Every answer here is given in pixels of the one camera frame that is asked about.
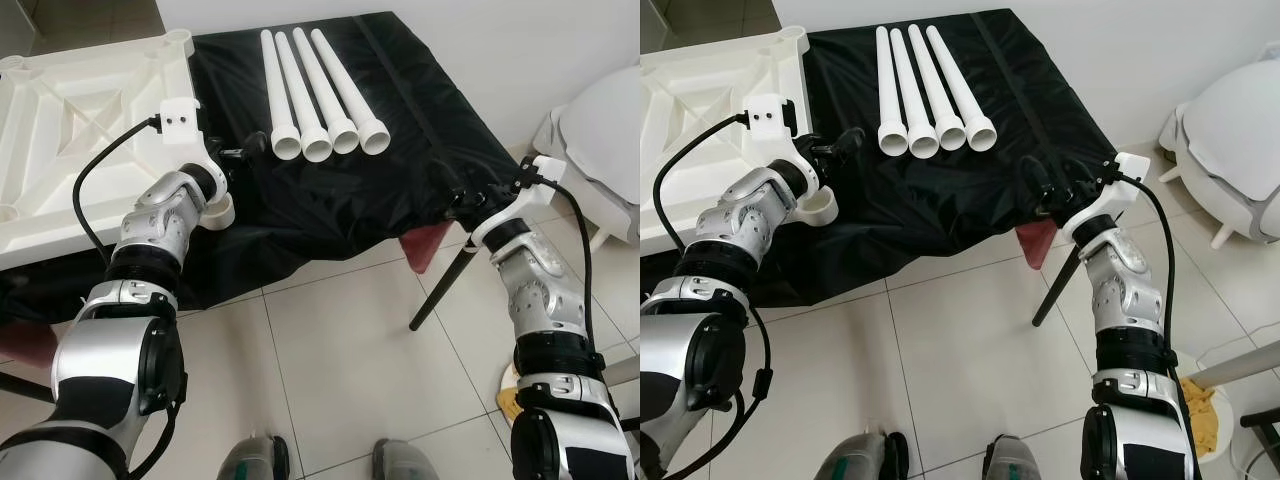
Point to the white plastic table leg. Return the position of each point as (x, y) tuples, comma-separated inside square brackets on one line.
[(958, 80), (323, 88), (277, 90), (911, 90), (300, 95), (889, 85), (934, 82), (348, 85)]

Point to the white plastic children table top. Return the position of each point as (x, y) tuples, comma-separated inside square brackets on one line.
[(700, 110), (60, 120)]

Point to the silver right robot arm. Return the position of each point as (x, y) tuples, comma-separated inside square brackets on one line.
[(1120, 280), (535, 295)]

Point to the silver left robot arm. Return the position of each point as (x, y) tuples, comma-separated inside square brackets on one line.
[(160, 215), (745, 215)]

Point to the black table cloth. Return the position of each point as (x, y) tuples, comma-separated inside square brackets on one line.
[(330, 200), (950, 200)]

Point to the white round bowl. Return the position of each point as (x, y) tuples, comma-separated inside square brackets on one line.
[(1232, 410), (500, 385)]

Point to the yellow crumpled cloth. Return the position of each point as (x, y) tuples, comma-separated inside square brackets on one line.
[(1203, 415), (514, 400)]

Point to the grey metal bar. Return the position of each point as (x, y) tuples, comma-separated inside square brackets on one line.
[(622, 368), (1240, 365)]

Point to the grey robot right foot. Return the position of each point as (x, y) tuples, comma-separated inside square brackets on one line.
[(1010, 460), (400, 462)]

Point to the grey robot foot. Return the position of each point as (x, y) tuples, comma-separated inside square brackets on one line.
[(250, 460), (400, 462), (1010, 460), (860, 458)]

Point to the grey robot left foot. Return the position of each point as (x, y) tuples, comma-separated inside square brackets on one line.
[(860, 458), (250, 460)]

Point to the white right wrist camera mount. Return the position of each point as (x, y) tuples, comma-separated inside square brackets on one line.
[(549, 168), (1133, 165)]

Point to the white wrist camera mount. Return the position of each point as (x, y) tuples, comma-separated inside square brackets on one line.
[(1133, 165), (549, 168), (180, 120), (768, 115)]

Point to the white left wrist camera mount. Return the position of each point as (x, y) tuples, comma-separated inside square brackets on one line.
[(180, 120), (768, 115)]

